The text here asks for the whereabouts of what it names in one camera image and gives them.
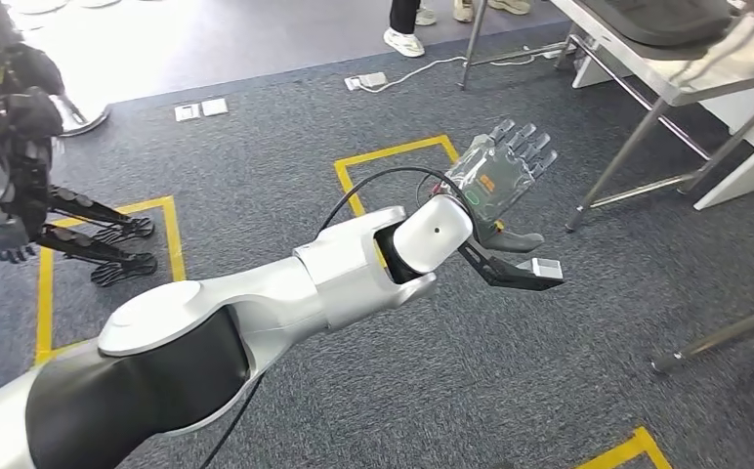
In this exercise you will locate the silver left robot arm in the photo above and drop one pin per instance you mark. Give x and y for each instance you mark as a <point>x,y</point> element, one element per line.
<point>254,304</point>

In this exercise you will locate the white floor socket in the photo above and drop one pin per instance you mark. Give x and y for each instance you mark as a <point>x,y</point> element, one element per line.
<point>187,112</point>
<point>214,107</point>

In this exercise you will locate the person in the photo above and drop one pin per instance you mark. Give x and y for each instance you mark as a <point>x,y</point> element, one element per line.
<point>509,5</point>
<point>404,29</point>

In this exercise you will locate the round stand base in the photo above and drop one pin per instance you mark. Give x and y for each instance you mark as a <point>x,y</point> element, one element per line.
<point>86,123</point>

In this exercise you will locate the humanoid robot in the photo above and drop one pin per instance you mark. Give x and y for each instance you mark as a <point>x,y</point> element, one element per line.
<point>27,181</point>

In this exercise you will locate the dark moulded panel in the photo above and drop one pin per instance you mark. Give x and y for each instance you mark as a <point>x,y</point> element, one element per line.
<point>661,22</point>

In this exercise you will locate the steel table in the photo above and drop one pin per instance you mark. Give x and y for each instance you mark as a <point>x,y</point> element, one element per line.
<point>707,77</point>

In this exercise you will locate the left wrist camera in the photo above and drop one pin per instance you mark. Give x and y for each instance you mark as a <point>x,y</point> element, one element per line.
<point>513,275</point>

